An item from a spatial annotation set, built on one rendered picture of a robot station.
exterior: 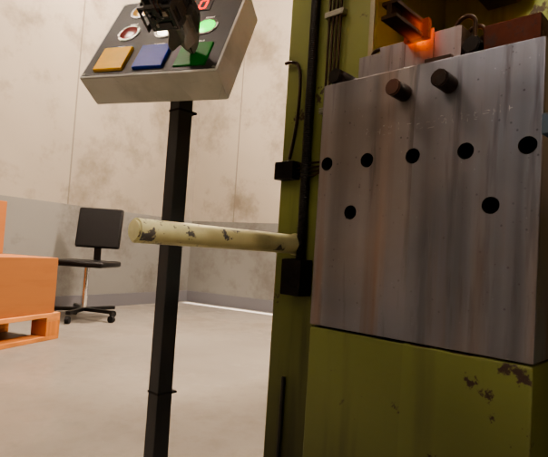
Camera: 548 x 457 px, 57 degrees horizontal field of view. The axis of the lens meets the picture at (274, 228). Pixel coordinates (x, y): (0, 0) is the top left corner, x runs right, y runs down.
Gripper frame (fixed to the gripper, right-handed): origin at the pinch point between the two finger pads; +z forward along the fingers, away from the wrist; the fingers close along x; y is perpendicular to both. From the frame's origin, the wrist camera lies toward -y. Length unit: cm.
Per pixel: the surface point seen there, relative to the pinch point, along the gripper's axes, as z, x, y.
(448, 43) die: -2, 51, 8
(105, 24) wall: 165, -246, -274
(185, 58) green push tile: 1.3, -1.2, 2.6
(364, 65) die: 4.1, 36.4, 4.6
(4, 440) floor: 73, -66, 76
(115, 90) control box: 5.5, -19.4, 6.4
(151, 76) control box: 2.4, -8.7, 6.4
